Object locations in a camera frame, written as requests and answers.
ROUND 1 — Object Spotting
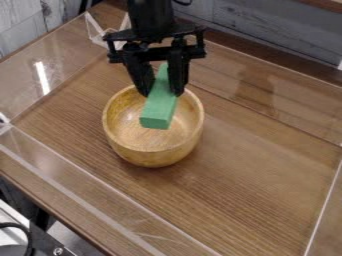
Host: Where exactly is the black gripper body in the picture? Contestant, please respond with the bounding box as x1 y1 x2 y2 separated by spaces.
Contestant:
103 0 206 63

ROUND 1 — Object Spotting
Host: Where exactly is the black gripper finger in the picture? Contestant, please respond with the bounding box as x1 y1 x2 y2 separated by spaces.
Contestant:
123 54 155 97
168 53 188 97

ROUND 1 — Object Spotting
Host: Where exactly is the green rectangular block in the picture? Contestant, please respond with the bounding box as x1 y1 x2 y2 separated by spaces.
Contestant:
139 63 178 130

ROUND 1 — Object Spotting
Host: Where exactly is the brown wooden bowl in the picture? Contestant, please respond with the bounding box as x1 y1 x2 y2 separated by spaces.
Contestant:
101 85 204 168

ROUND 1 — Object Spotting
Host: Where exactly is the clear acrylic corner bracket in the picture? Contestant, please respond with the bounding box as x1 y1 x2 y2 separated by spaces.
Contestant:
84 12 131 48

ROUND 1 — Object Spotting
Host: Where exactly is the black cable bottom left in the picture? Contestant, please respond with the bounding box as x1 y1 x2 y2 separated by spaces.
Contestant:
0 222 35 256

